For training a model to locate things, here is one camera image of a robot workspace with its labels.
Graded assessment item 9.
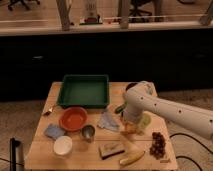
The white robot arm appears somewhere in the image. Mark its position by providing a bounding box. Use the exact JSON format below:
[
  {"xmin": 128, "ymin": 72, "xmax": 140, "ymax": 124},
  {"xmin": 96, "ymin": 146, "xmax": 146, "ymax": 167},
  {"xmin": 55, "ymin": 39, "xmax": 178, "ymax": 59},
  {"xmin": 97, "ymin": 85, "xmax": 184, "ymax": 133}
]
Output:
[{"xmin": 123, "ymin": 81, "xmax": 213, "ymax": 139}]

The light green cup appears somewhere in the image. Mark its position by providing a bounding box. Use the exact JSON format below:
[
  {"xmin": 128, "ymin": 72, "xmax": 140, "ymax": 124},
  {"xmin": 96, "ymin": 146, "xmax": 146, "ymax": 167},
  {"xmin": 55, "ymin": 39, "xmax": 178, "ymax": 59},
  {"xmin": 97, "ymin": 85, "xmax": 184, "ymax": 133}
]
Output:
[{"xmin": 140, "ymin": 113, "xmax": 151, "ymax": 130}]

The small metal cup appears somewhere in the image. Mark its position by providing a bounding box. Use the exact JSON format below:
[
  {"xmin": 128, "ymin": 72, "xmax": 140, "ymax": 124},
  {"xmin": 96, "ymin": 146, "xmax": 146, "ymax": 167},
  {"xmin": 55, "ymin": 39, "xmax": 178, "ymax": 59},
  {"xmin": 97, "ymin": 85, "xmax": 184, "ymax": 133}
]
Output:
[{"xmin": 82, "ymin": 125, "xmax": 95, "ymax": 142}]

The green cucumber toy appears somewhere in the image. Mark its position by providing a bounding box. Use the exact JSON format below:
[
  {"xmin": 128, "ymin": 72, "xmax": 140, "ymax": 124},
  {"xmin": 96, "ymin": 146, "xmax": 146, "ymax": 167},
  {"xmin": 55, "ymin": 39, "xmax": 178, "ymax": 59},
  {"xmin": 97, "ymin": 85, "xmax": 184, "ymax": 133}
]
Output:
[{"xmin": 115, "ymin": 103, "xmax": 126, "ymax": 114}]

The light blue cloth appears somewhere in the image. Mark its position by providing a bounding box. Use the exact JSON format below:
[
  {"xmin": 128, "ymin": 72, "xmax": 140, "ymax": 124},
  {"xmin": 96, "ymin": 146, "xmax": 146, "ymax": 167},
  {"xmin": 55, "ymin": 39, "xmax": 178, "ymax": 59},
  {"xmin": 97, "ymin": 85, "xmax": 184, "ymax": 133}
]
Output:
[{"xmin": 97, "ymin": 111, "xmax": 119, "ymax": 132}]

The dark red bowl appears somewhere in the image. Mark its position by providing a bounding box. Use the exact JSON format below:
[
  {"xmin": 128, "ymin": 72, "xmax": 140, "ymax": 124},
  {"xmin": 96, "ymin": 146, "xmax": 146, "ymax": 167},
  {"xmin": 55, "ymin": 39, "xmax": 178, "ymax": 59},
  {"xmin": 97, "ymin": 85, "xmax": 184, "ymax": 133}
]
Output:
[{"xmin": 125, "ymin": 82, "xmax": 137, "ymax": 91}]

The bunch of dark grapes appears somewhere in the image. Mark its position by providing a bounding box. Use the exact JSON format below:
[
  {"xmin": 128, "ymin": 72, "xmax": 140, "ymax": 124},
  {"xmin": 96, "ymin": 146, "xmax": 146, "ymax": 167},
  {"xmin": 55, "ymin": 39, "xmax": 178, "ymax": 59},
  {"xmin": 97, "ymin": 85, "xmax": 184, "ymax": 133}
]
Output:
[{"xmin": 150, "ymin": 132, "xmax": 166, "ymax": 159}]

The yellow banana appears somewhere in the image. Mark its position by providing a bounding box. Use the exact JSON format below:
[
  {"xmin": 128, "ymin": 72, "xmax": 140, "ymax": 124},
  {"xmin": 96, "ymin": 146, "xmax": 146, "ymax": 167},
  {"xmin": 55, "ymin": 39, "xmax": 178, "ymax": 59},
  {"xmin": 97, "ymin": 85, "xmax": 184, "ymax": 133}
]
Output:
[{"xmin": 119, "ymin": 151, "xmax": 145, "ymax": 166}]

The wooden block eraser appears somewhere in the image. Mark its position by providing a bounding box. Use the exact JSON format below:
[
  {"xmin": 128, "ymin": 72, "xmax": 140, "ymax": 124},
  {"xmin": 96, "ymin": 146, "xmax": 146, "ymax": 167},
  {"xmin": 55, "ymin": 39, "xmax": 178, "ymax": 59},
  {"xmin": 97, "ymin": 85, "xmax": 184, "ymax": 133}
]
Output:
[{"xmin": 99, "ymin": 142, "xmax": 125, "ymax": 160}]

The orange plastic bowl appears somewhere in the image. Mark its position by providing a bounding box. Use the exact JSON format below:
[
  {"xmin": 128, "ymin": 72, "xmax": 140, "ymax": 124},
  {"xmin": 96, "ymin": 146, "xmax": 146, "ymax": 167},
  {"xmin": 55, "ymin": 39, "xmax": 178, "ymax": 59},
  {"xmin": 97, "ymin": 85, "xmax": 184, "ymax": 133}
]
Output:
[{"xmin": 59, "ymin": 107, "xmax": 87, "ymax": 132}]

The green plastic tray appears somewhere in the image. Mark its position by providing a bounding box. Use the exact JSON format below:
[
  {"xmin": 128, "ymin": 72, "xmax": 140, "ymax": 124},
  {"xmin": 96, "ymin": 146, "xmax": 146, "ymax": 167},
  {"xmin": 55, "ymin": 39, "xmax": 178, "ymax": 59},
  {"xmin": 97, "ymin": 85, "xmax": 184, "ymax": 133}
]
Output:
[{"xmin": 57, "ymin": 75, "xmax": 109, "ymax": 108}]

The blue sponge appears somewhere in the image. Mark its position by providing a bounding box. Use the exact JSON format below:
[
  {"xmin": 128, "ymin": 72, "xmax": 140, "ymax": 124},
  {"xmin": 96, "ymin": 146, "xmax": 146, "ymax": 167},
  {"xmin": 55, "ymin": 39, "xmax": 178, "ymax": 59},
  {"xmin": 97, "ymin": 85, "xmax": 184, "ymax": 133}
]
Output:
[{"xmin": 44, "ymin": 124, "xmax": 65, "ymax": 140}]

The black floor cable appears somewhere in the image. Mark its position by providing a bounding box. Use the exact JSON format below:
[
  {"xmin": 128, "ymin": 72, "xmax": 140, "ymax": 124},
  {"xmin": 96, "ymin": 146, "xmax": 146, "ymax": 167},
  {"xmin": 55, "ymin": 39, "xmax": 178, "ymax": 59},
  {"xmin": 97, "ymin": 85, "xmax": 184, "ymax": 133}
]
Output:
[{"xmin": 169, "ymin": 132, "xmax": 213, "ymax": 171}]

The black stand post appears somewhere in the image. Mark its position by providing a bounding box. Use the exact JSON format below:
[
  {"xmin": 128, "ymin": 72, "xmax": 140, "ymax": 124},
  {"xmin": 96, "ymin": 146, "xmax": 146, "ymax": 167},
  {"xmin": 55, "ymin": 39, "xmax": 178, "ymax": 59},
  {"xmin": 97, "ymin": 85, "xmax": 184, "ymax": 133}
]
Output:
[{"xmin": 10, "ymin": 138, "xmax": 21, "ymax": 171}]

